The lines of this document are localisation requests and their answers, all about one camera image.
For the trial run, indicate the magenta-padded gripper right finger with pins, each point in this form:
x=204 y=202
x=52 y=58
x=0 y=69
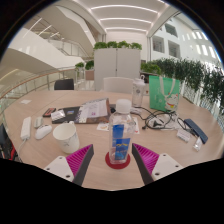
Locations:
x=165 y=165

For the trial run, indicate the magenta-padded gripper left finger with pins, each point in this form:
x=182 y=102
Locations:
x=56 y=166

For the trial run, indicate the clear blue-labelled water bottle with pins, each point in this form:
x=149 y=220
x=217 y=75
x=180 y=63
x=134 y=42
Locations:
x=120 y=133

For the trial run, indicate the white paper cup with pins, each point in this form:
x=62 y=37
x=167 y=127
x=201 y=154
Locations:
x=66 y=138

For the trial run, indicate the white card packet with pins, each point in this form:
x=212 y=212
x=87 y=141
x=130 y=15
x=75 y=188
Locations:
x=183 y=135

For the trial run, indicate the white computer mouse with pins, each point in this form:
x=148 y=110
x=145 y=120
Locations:
x=43 y=131

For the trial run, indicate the dark blue phone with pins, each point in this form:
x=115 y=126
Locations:
x=196 y=130

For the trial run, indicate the small white device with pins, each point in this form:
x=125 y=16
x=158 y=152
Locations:
x=38 y=122

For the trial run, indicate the flat round red coaster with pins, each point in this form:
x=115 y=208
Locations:
x=116 y=166

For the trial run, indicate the black and red chair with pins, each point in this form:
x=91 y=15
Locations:
x=6 y=146

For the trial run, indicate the small red and black device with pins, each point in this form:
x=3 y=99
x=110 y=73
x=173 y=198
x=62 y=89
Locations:
x=49 y=112

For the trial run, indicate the black notebook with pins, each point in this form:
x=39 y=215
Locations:
x=68 y=112

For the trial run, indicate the colourful sticker sheet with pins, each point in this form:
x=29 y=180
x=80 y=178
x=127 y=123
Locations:
x=102 y=126

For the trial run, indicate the green tote bag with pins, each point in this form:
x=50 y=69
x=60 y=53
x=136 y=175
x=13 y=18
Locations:
x=160 y=93

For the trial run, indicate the white paper slip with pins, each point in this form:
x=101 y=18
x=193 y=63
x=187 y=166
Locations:
x=25 y=101

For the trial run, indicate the clear tumbler with white lid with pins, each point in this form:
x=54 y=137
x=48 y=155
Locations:
x=138 y=93

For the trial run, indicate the black power adapter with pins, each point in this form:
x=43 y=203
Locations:
x=112 y=108

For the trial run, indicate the white chair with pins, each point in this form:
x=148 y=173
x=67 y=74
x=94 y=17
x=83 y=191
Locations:
x=118 y=85

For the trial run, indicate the row of green hedge plants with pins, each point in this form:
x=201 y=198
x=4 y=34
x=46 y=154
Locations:
x=193 y=76

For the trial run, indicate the low planter with green plants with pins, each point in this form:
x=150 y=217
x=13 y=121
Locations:
x=150 y=67

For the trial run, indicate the brown planter with green plants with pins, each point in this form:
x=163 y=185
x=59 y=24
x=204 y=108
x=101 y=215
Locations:
x=89 y=73

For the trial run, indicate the white cabinet topped with plants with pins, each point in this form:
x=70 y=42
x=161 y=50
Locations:
x=116 y=68

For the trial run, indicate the ceiling light strips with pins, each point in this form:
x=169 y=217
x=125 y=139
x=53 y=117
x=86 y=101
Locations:
x=125 y=19

